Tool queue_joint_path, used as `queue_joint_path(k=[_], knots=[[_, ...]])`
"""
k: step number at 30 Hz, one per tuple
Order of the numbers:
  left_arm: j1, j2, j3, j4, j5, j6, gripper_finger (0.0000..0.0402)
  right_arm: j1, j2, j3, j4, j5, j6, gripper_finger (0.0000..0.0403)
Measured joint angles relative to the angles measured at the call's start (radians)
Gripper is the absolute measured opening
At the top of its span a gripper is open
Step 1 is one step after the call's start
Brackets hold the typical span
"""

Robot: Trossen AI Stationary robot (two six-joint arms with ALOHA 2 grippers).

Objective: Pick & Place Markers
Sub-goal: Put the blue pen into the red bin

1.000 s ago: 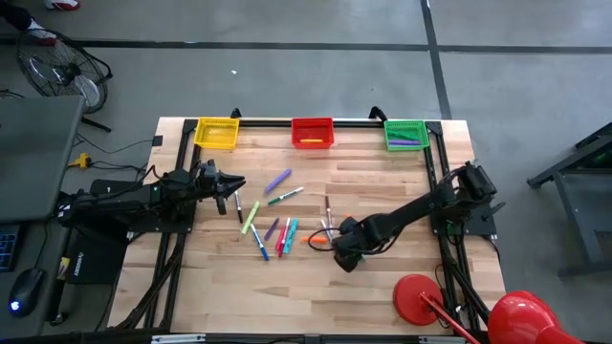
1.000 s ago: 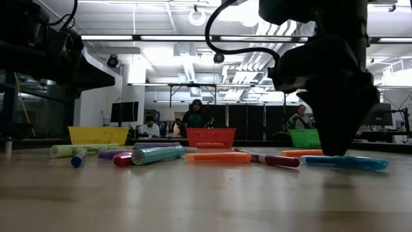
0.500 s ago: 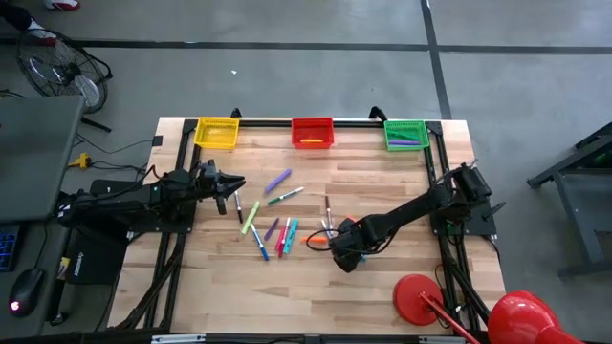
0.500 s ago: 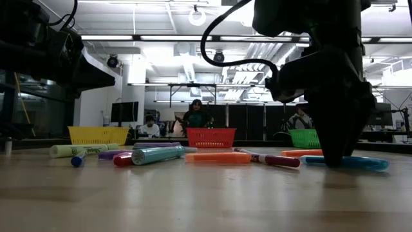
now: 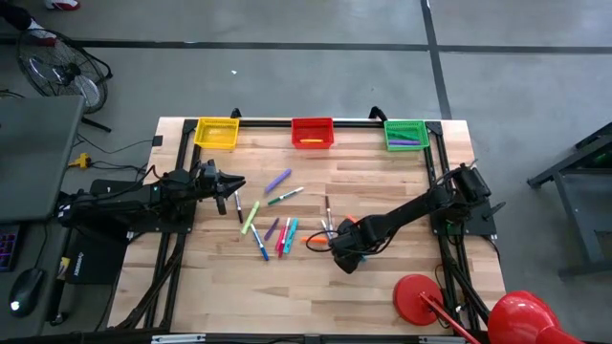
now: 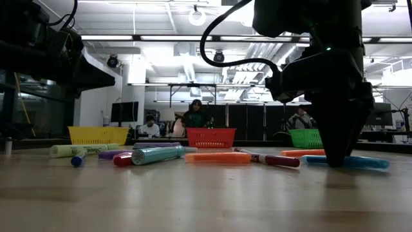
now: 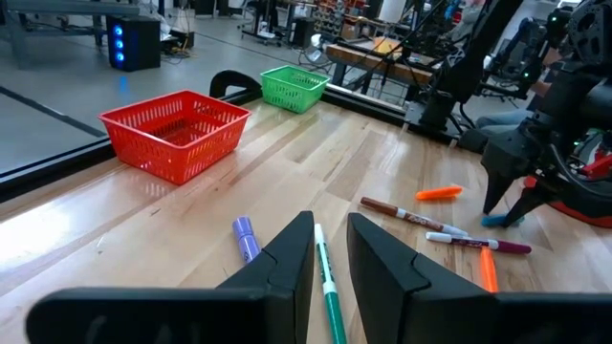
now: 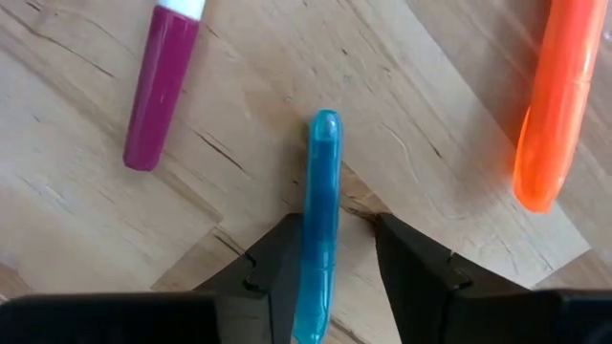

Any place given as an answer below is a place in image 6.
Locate magenta capped marker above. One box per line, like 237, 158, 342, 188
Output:
112, 151, 135, 168

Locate yellow pole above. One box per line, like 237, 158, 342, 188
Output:
13, 72, 37, 137

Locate black workstation frame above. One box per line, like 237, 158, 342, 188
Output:
167, 82, 310, 130

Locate blue highlighter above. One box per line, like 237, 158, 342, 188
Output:
301, 154, 390, 171

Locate person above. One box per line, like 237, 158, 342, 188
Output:
138, 114, 161, 138
180, 99, 214, 129
285, 104, 318, 131

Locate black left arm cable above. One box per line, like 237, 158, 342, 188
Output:
47, 0, 79, 30

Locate white ring light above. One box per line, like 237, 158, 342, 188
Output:
188, 8, 207, 27

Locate yellow plastic basket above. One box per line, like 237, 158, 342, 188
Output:
67, 126, 129, 146

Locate black table frame rail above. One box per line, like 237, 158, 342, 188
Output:
0, 137, 412, 152

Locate black monitor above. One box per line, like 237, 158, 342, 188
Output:
366, 102, 394, 127
110, 101, 140, 128

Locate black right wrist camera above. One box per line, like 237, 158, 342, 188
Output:
265, 60, 319, 104

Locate black right camera cable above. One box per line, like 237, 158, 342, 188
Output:
199, 0, 281, 85

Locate green plastic basket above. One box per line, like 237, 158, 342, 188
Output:
288, 128, 324, 150

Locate pale green highlighter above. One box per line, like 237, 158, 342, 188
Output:
49, 143, 120, 159

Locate black partition panels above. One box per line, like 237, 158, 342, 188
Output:
188, 102, 303, 141

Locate teal highlighter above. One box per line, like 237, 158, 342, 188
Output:
131, 145, 186, 166

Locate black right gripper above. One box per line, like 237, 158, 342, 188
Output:
311, 48, 375, 168

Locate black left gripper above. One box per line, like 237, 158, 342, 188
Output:
32, 19, 116, 99

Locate purple highlighter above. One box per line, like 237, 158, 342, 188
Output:
97, 149, 135, 160
133, 142, 182, 150

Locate maroon capped white marker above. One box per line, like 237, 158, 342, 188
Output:
232, 147, 301, 168

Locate orange highlighter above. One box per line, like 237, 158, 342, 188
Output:
185, 151, 252, 164
279, 148, 326, 158

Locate red plastic basket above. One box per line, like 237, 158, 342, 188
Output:
186, 127, 237, 149

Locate lit overhead frame crossbar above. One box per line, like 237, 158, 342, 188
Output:
79, 33, 412, 44

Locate thin blue marker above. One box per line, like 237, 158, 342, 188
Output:
70, 151, 87, 168

